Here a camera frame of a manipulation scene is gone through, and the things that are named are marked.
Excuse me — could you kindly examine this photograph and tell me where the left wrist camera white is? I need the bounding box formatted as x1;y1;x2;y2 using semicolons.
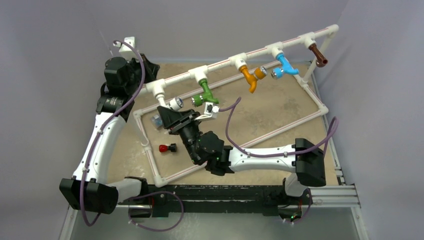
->
113;36;137;59

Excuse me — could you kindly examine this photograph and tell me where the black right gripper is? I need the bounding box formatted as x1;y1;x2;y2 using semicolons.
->
155;108;200;166

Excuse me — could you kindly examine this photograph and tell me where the small clear blue box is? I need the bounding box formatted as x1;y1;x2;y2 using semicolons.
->
150;114;163;129

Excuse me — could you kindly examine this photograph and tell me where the white faucet chrome knob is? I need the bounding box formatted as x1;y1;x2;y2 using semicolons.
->
155;93;184;111

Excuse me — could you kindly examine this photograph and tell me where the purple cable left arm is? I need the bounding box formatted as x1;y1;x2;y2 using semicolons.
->
79;39;147;228

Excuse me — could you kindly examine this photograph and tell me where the blue faucet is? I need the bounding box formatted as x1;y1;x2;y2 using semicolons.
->
271;52;300;80

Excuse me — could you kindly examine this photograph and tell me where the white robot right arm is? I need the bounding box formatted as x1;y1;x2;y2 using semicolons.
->
157;106;327;204

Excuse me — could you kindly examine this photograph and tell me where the aluminium table frame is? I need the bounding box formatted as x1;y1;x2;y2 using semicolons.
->
59;183;369;240

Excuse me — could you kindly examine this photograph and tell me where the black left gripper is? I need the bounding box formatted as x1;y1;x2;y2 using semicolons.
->
125;54;160;95

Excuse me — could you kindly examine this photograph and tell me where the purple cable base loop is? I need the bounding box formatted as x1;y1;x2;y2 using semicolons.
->
128;191;185;232

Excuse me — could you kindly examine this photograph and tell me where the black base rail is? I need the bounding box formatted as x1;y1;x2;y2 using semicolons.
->
118;184;313;220

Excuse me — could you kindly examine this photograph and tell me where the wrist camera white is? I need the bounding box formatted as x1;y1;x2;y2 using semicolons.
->
195;102;220;122
113;36;137;59

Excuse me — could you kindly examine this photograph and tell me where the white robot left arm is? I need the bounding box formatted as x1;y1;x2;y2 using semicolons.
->
59;54;160;214

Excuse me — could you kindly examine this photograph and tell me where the brown faucet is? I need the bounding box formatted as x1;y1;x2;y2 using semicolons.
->
308;43;328;68

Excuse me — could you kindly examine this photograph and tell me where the red black faucet handle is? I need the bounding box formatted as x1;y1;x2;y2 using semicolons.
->
158;143;177;153

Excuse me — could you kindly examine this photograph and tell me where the white PVC pipe frame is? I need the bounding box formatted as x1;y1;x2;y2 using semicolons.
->
132;24;340;189

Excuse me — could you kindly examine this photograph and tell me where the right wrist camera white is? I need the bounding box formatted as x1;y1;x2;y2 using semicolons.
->
195;102;220;122

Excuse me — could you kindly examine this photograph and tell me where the green faucet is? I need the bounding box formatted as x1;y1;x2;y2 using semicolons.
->
191;78;220;107

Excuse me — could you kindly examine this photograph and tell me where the orange faucet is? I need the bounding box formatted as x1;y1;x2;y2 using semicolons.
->
238;65;268;94

